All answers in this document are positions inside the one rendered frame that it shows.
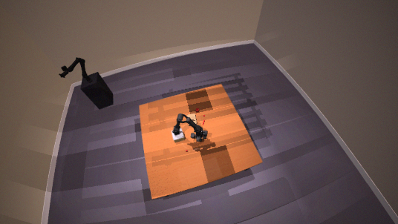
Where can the cream rectangular board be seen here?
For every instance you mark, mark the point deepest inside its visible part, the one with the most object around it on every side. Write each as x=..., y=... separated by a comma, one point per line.
x=193, y=118

